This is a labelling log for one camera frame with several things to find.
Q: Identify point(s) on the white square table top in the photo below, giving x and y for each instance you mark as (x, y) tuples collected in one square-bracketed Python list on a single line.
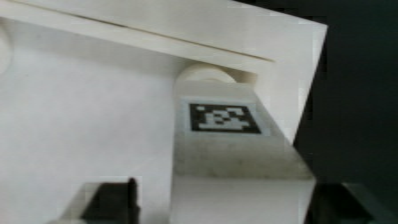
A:
[(85, 121)]

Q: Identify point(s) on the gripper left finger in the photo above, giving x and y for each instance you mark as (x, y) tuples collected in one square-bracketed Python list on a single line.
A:
[(110, 208)]

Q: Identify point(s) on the white table leg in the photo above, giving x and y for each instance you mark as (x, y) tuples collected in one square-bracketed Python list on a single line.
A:
[(241, 181)]

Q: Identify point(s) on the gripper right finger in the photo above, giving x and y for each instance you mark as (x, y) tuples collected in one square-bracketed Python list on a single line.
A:
[(344, 205)]

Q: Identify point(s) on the white right fence wall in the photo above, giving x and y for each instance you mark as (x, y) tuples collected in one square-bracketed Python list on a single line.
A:
[(215, 31)]

